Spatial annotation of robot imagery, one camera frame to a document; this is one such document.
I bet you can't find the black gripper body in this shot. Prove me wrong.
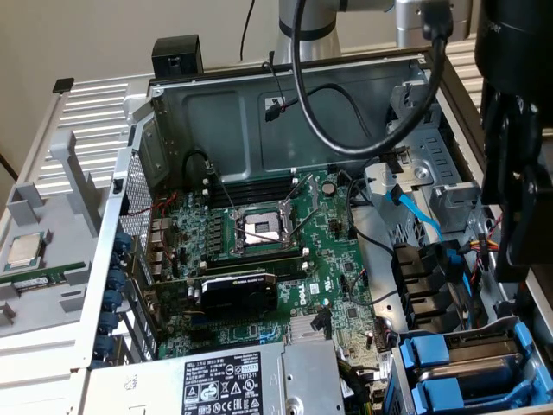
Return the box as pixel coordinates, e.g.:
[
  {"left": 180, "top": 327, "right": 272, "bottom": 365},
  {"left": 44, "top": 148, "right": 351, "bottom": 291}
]
[{"left": 473, "top": 0, "right": 553, "bottom": 94}]

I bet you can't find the hard disk with blue carrier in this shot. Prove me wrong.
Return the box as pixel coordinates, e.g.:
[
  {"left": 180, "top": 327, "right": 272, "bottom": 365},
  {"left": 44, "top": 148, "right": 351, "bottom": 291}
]
[{"left": 397, "top": 322, "right": 535, "bottom": 381}]

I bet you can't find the grey disk bay cage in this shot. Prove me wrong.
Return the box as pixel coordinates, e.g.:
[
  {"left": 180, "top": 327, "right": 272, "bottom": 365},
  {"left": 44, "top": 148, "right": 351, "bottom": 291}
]
[{"left": 395, "top": 315, "right": 548, "bottom": 412}]

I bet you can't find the blue plastic disk carrier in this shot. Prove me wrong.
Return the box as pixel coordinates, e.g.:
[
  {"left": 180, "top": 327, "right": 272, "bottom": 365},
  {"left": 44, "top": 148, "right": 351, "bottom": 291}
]
[{"left": 410, "top": 367, "right": 548, "bottom": 411}]

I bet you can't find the grey metal drive cage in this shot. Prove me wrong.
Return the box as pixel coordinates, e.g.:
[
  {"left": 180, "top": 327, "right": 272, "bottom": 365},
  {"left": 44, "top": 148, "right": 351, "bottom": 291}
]
[{"left": 386, "top": 80, "right": 485, "bottom": 237}]

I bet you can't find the green Dell motherboard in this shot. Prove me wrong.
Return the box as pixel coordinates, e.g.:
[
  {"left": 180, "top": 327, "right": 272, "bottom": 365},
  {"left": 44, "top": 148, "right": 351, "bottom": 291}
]
[{"left": 146, "top": 170, "right": 390, "bottom": 390}]

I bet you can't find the metal socket cover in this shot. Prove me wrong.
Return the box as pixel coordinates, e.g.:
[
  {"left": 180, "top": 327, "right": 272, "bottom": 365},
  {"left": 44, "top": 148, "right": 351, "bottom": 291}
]
[{"left": 279, "top": 172, "right": 321, "bottom": 213}]

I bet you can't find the silver chipset heatsink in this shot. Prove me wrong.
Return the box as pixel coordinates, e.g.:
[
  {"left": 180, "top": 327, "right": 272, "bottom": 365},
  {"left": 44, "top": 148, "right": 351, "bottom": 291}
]
[{"left": 288, "top": 315, "right": 333, "bottom": 345}]

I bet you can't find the black RAM slot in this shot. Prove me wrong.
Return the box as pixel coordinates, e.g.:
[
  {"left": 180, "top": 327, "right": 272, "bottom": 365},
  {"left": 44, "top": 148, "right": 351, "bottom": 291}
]
[
  {"left": 211, "top": 188, "right": 299, "bottom": 207},
  {"left": 206, "top": 245, "right": 303, "bottom": 259},
  {"left": 211, "top": 176, "right": 297, "bottom": 194}
]

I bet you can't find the CPU socket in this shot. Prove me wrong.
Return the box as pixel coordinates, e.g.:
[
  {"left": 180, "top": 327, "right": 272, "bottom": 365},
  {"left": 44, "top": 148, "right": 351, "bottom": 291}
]
[{"left": 231, "top": 202, "right": 299, "bottom": 254}]

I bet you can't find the green RAM stick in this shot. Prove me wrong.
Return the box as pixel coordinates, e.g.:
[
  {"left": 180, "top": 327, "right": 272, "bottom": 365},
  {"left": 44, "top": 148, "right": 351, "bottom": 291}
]
[
  {"left": 0, "top": 261, "right": 90, "bottom": 291},
  {"left": 201, "top": 255, "right": 306, "bottom": 272}
]

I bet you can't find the thin socket locking lever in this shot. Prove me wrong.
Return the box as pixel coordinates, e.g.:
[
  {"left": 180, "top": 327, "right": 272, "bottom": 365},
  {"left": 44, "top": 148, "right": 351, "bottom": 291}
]
[{"left": 211, "top": 170, "right": 238, "bottom": 215}]

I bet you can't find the open PC case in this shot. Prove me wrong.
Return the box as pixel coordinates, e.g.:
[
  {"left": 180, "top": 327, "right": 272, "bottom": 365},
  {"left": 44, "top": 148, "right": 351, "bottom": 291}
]
[{"left": 68, "top": 45, "right": 553, "bottom": 415}]

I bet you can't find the black graphics card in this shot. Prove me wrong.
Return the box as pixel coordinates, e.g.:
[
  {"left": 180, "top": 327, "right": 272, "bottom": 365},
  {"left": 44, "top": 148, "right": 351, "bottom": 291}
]
[{"left": 149, "top": 270, "right": 278, "bottom": 322}]

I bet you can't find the black plastic box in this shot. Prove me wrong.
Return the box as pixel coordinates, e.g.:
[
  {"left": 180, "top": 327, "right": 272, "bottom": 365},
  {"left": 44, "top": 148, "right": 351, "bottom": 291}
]
[{"left": 151, "top": 35, "right": 204, "bottom": 80}]

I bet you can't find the silver power supply unit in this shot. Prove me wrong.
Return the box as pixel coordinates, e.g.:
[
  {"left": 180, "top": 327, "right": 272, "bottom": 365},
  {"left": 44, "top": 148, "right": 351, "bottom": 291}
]
[{"left": 84, "top": 339, "right": 346, "bottom": 415}]

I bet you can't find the grey parts rack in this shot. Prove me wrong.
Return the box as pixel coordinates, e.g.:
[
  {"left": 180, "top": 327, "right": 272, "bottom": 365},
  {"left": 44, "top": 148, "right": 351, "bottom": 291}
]
[{"left": 0, "top": 129, "right": 118, "bottom": 342}]

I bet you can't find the silver CPU chip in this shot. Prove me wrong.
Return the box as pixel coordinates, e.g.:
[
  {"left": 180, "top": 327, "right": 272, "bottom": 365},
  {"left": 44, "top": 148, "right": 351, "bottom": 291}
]
[{"left": 4, "top": 232, "right": 45, "bottom": 274}]

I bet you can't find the coloured power wire bundle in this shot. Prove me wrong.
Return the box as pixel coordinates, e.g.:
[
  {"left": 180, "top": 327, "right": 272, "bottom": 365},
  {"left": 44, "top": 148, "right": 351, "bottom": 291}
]
[{"left": 460, "top": 233, "right": 500, "bottom": 278}]

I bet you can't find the thick black camera cable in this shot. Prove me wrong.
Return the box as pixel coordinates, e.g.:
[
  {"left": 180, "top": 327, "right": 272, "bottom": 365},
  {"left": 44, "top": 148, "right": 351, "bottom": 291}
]
[{"left": 291, "top": 0, "right": 454, "bottom": 157}]

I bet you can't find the blue SATA data wire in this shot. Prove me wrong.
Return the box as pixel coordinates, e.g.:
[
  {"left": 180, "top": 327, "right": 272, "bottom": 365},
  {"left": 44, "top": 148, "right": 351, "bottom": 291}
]
[
  {"left": 385, "top": 184, "right": 444, "bottom": 243},
  {"left": 461, "top": 267, "right": 475, "bottom": 332}
]

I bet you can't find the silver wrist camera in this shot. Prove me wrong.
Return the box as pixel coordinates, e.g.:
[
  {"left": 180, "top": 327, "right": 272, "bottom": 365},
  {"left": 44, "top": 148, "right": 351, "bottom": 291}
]
[{"left": 395, "top": 0, "right": 474, "bottom": 49}]

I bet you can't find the black plastic cable guide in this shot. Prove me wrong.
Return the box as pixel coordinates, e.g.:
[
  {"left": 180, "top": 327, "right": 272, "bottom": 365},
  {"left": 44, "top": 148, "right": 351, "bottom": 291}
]
[{"left": 391, "top": 244, "right": 461, "bottom": 334}]

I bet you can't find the black motherboard cable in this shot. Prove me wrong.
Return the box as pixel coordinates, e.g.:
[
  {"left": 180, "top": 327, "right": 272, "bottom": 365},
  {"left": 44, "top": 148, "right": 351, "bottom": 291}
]
[{"left": 346, "top": 170, "right": 397, "bottom": 256}]

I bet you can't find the thin black red fan wire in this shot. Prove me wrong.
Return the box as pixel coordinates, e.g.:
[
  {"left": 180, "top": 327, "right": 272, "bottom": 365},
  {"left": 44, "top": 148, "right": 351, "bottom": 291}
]
[{"left": 345, "top": 267, "right": 401, "bottom": 309}]

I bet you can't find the short black SATA wire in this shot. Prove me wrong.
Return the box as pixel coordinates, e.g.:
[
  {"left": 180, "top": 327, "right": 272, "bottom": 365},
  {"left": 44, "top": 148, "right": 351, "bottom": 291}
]
[{"left": 311, "top": 307, "right": 334, "bottom": 341}]

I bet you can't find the braided yellow black cable bundle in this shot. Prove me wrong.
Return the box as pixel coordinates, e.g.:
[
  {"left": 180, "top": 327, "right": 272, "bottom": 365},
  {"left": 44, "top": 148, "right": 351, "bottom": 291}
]
[{"left": 339, "top": 358, "right": 377, "bottom": 415}]

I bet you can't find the black wire with flat connector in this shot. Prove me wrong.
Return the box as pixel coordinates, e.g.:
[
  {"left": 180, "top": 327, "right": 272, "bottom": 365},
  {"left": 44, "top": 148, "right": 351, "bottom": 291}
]
[{"left": 264, "top": 84, "right": 388, "bottom": 155}]

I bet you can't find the thin black hanging cable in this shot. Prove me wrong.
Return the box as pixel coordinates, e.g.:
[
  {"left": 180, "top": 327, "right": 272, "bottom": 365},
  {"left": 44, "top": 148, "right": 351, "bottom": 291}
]
[{"left": 241, "top": 0, "right": 257, "bottom": 62}]

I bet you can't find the black looped wire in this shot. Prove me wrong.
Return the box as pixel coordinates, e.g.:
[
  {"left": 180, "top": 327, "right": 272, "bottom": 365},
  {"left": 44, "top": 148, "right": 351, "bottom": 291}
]
[{"left": 182, "top": 148, "right": 213, "bottom": 182}]

